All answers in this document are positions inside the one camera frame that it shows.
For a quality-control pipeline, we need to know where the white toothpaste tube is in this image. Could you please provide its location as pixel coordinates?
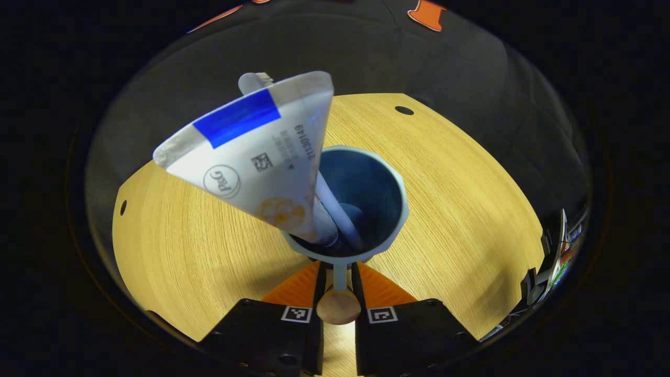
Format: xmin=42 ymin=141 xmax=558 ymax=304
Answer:
xmin=152 ymin=71 xmax=341 ymax=248

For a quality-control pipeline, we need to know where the wooden desktop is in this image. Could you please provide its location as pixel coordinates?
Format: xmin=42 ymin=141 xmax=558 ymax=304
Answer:
xmin=111 ymin=93 xmax=545 ymax=377

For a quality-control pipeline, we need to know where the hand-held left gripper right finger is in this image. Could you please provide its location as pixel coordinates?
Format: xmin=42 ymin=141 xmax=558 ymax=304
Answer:
xmin=350 ymin=261 xmax=479 ymax=377

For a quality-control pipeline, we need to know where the black backdrop cloth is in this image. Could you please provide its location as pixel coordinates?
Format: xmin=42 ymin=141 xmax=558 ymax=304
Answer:
xmin=86 ymin=0 xmax=592 ymax=210

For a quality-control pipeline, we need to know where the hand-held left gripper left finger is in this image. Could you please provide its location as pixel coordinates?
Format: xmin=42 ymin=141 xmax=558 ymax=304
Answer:
xmin=199 ymin=260 xmax=326 ymax=377

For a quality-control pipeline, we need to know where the light blue cup wooden handle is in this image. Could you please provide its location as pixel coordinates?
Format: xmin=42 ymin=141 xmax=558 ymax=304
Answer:
xmin=283 ymin=145 xmax=410 ymax=325

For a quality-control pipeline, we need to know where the white toothbrush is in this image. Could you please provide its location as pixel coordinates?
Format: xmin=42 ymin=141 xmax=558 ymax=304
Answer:
xmin=238 ymin=72 xmax=364 ymax=251

